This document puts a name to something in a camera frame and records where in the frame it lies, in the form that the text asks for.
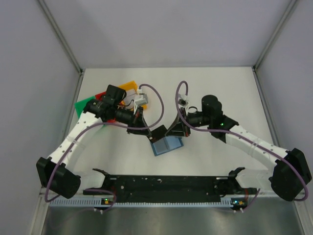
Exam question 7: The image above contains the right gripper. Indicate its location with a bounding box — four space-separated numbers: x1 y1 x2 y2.
165 108 212 138

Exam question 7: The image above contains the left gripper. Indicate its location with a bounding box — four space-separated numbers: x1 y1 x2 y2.
113 105 152 137

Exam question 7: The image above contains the black credit card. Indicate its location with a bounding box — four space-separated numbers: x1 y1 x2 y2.
150 125 167 143

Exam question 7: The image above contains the blue leather card holder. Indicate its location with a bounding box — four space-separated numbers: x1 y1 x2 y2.
151 136 184 156

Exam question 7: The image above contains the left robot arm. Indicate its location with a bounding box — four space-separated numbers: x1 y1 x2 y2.
36 85 153 202

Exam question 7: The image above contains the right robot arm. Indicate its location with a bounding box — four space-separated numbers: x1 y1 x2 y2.
176 94 312 201

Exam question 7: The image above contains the yellow plastic bin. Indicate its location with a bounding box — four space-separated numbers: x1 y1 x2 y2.
119 81 147 110

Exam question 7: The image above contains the red plastic bin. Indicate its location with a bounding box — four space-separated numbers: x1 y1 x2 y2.
95 92 115 123

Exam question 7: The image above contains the green plastic bin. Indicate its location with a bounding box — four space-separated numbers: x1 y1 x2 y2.
74 96 102 125

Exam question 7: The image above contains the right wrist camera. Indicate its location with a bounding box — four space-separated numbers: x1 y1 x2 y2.
178 94 189 109

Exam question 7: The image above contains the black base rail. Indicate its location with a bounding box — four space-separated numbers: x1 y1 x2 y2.
82 174 256 204

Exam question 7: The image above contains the white cable duct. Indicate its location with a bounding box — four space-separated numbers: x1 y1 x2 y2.
48 197 247 209

